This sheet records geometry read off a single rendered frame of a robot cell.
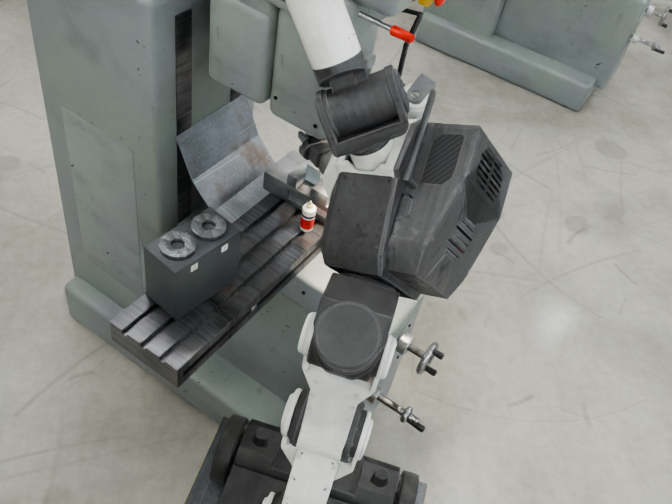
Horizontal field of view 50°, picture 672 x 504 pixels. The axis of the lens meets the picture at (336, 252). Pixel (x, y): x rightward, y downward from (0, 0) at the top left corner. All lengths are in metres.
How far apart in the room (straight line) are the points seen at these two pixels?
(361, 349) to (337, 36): 0.51
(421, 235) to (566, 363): 2.17
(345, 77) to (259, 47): 0.61
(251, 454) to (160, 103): 1.00
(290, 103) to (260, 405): 1.20
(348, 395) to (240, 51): 0.91
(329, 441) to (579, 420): 1.76
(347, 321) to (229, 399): 1.52
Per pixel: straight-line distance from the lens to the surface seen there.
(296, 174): 2.16
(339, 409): 1.55
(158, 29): 1.94
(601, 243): 4.01
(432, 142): 1.34
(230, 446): 2.12
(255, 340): 2.52
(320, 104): 1.27
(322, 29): 1.22
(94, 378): 2.97
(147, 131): 2.14
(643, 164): 4.71
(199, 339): 1.86
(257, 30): 1.83
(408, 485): 2.14
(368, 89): 1.26
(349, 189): 1.35
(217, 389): 2.68
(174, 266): 1.77
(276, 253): 2.07
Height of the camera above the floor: 2.47
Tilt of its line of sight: 46 degrees down
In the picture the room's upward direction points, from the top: 12 degrees clockwise
